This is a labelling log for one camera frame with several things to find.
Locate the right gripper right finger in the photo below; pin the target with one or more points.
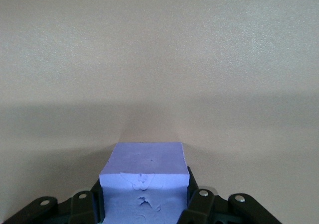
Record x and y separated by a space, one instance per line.
204 209

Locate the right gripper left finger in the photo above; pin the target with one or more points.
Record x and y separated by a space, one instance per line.
79 209

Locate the purple foam cube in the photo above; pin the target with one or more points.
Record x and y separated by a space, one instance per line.
144 164

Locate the brown table mat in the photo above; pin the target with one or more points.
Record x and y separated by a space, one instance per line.
159 59

